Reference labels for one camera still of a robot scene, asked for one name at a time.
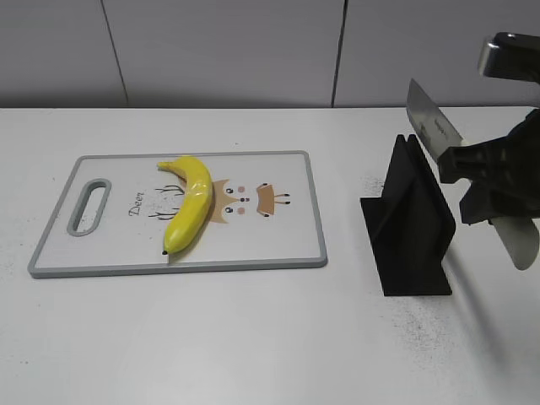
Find yellow plastic banana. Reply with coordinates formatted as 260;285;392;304
157;155;213;256

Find black knife stand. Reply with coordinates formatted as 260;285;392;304
360;134;456;297

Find white grey cutting board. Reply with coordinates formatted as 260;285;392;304
28;150;327;278

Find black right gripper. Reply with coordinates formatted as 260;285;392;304
437;109;539;224

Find white-handled kitchen knife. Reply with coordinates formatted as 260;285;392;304
406;79;539;270

